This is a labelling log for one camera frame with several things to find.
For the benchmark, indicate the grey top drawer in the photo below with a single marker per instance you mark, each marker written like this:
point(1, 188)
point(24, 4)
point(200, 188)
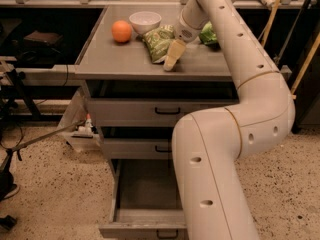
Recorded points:
point(153, 103)

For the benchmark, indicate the green jalapeno chip bag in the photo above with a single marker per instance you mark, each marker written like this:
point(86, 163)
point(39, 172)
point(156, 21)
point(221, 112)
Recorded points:
point(158, 41)

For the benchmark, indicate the grey open bottom drawer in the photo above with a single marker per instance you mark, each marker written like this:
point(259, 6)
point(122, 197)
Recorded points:
point(146, 203)

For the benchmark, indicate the light green chip bag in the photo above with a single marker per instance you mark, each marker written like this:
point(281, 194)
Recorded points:
point(207, 35)

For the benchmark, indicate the grey middle drawer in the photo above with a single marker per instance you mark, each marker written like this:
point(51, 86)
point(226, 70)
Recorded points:
point(126, 142)

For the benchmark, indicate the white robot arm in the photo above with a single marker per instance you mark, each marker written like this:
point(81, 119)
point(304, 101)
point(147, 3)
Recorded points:
point(206, 143)

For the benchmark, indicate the white bowl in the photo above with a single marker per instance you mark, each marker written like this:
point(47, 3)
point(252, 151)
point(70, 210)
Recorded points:
point(144, 21)

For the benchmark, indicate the orange fruit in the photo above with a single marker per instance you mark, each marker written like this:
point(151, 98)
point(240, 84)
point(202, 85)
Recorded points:
point(121, 31)

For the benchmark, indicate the wooden stick frame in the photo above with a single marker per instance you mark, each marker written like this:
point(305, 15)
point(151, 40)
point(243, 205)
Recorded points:
point(294, 41)

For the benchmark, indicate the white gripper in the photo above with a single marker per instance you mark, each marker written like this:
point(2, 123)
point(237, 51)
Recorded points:
point(183, 32)

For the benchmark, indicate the grey drawer cabinet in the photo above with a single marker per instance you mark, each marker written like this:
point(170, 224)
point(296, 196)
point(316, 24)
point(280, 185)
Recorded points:
point(104, 59)

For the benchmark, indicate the black sneaker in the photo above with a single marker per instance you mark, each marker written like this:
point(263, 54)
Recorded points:
point(8, 191)

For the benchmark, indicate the black tripod stand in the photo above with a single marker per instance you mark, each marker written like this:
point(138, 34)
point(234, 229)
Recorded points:
point(18, 86)

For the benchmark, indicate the clear plastic bin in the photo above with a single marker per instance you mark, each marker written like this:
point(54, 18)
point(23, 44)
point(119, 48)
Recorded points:
point(78, 128)

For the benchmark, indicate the black box on shelf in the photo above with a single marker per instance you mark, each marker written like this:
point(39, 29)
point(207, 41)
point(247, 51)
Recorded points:
point(42, 39)

